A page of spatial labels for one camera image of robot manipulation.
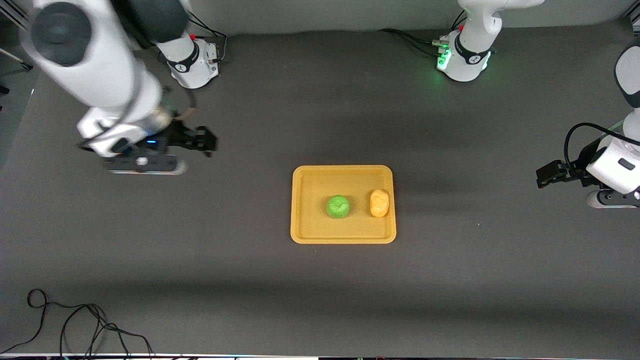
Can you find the yellow plastic tray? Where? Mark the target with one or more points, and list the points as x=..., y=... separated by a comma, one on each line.
x=310, y=210

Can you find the black tripod leg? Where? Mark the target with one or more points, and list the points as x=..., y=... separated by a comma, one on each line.
x=17, y=61

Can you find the green toy apple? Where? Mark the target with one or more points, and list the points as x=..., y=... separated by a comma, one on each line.
x=338, y=207

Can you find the yellow toy potato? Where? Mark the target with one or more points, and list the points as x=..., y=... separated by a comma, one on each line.
x=379, y=202

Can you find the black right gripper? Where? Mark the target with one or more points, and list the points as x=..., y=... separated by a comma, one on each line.
x=178, y=136

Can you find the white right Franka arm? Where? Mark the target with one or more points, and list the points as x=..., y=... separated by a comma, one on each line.
x=100, y=70

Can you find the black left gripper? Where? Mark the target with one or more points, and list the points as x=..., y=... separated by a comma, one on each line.
x=576, y=169

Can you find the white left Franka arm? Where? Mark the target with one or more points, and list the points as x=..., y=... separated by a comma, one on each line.
x=467, y=55

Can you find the aluminium frame rail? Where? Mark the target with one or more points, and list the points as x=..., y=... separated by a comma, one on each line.
x=12, y=12

